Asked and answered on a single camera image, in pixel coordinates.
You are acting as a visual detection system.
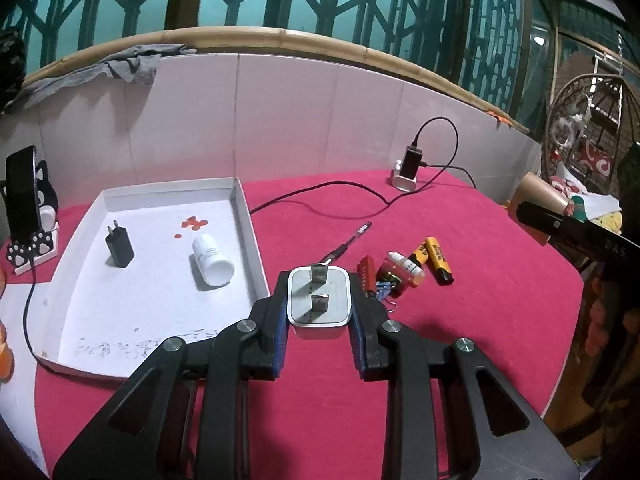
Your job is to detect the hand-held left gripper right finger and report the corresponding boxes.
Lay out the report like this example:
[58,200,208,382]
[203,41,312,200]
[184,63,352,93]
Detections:
[347,272,581,480]

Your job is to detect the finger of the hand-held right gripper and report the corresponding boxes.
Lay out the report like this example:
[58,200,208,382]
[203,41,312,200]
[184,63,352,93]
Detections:
[516,201,640,263]

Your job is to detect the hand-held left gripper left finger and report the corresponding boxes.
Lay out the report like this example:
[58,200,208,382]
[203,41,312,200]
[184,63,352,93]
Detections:
[52,296,291,480]

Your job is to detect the white wall charger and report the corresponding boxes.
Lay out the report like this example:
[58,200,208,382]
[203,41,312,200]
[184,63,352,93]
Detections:
[286,265,352,340]

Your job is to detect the red strip box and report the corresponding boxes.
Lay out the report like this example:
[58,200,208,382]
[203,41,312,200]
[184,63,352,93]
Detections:
[356,256,377,300]

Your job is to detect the small clear dropper bottle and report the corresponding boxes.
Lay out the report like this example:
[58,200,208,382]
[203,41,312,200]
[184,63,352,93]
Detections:
[387,251,426,286]

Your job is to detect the white shallow cardboard tray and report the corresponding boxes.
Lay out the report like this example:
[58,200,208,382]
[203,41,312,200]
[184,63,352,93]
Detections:
[34,176,272,385]

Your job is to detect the person's right hand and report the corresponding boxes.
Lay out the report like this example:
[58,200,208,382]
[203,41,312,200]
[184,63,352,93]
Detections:
[582,265,640,406]

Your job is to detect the red patterned cushion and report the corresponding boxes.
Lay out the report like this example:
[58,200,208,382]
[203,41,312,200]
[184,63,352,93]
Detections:
[575,140,618,181]

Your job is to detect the blue binder clip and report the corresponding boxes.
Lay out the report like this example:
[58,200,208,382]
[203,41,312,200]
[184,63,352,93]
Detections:
[372,282,401,313]

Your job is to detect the wicker hanging chair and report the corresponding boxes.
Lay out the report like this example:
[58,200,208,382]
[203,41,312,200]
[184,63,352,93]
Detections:
[542,72,640,196]

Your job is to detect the black pen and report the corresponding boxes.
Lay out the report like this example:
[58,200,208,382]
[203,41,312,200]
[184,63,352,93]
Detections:
[312,221,373,267]

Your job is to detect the white pill bottle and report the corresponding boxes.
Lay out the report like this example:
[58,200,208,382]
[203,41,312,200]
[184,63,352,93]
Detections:
[192,233,234,287]

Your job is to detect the red tablecloth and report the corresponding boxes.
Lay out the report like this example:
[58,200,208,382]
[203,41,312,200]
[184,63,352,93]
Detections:
[0,169,586,480]

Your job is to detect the red stickers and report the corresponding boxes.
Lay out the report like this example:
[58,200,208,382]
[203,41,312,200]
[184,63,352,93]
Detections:
[172,216,210,238]

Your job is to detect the white charging stand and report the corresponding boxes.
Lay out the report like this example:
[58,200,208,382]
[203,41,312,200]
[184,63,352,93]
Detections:
[390,160,418,192]

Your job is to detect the dark power bank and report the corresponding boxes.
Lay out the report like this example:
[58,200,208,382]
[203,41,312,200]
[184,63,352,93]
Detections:
[402,146,425,178]

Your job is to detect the orange object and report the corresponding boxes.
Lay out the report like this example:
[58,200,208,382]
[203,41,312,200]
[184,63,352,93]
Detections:
[0,265,12,381]

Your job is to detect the black and white phone stand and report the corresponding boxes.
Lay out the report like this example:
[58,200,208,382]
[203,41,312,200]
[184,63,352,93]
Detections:
[5,160,61,276]

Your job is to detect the black smartphone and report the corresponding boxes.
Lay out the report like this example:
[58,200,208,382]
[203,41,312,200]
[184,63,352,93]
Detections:
[5,146,43,248]

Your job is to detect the teal lattice window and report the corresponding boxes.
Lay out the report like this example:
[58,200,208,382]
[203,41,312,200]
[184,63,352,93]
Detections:
[0,0,561,126]

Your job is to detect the grey cloth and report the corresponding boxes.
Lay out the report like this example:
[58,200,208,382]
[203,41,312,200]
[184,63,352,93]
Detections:
[22,44,197,106]

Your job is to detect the black charging cable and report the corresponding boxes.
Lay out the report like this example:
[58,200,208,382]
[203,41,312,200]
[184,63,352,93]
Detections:
[249,117,478,215]

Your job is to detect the black wall charger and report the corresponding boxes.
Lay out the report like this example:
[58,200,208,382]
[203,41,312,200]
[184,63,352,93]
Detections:
[104,219,137,268]

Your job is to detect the black phone cable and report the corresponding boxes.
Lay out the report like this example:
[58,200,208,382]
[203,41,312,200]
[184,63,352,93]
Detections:
[21,255,123,386]

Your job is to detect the bamboo rail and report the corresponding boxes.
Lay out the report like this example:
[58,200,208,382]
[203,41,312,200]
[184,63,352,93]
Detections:
[22,26,531,136]

